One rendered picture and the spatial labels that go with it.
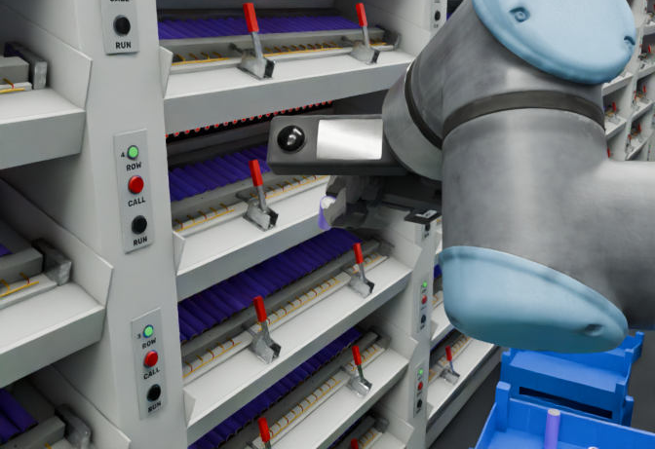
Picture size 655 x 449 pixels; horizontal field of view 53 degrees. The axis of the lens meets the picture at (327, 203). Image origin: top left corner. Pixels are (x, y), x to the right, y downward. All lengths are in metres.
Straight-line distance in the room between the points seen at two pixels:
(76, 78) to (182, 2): 0.34
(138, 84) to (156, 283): 0.22
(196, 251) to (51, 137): 0.25
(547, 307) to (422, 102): 0.17
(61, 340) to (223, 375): 0.30
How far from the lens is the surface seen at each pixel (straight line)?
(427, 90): 0.43
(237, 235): 0.87
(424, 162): 0.47
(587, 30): 0.38
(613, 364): 2.02
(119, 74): 0.68
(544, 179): 0.34
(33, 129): 0.64
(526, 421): 1.13
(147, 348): 0.77
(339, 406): 1.23
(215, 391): 0.92
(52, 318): 0.70
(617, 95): 3.26
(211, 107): 0.78
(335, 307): 1.12
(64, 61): 0.67
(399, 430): 1.49
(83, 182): 0.69
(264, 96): 0.85
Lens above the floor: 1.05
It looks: 17 degrees down
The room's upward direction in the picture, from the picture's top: straight up
